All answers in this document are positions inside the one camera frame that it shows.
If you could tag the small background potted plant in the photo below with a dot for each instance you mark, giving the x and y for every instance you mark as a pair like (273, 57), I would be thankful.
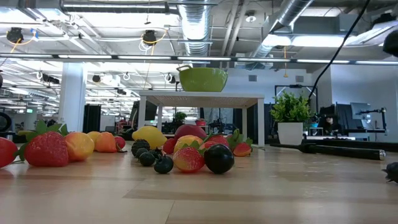
(179, 116)

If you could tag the green plant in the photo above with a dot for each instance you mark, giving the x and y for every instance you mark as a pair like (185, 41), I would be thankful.
(290, 109)

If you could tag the small red cherry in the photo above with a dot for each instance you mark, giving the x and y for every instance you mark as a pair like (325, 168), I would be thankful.
(169, 145)
(120, 142)

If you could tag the black kitchen knife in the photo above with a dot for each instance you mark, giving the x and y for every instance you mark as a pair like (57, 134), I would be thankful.
(342, 151)

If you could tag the black partition screen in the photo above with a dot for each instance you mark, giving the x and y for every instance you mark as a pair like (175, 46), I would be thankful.
(92, 118)

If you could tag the white perforated riser shelf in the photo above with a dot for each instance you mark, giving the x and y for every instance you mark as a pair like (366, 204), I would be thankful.
(202, 99)

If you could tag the pale yellow-red strawberry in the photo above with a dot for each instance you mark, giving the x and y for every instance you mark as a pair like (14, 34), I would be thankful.
(188, 160)

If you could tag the long ceiling light strip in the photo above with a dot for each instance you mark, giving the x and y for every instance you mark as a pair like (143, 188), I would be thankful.
(140, 57)

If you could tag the black plum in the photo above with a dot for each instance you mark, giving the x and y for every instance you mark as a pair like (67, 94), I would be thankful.
(219, 159)

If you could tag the person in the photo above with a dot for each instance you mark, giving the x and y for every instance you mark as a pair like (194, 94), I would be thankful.
(329, 123)

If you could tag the monitor on black arm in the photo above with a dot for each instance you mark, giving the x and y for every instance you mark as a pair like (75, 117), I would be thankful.
(360, 110)

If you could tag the green colander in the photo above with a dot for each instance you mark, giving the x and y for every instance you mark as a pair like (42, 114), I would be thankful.
(202, 79)

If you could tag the black round wheel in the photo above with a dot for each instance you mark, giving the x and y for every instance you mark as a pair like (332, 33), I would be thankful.
(4, 121)

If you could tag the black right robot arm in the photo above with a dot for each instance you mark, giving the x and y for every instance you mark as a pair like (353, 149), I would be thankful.
(391, 43)

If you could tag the silver spiral air duct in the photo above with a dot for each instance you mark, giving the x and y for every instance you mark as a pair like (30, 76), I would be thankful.
(295, 9)
(195, 28)

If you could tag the small yellow-orange apricot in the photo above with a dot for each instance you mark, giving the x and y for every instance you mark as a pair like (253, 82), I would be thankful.
(93, 136)

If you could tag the white building column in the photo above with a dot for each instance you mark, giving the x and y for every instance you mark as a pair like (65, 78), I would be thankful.
(72, 96)

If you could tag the red strawberry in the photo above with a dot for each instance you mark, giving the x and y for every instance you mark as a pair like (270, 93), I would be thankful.
(207, 144)
(234, 137)
(46, 151)
(242, 150)
(217, 139)

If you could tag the small red pot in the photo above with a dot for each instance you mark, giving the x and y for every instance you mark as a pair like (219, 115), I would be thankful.
(200, 122)

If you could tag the dark blueberry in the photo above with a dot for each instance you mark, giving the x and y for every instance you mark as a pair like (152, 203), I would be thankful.
(163, 165)
(140, 153)
(147, 159)
(156, 153)
(393, 171)

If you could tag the red cherry tomato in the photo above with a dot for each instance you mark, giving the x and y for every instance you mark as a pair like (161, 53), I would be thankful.
(6, 152)

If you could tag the black background frame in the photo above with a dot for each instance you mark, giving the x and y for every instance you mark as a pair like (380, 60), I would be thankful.
(295, 86)

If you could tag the dark red apple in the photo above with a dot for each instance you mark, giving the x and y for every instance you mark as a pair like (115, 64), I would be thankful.
(190, 130)

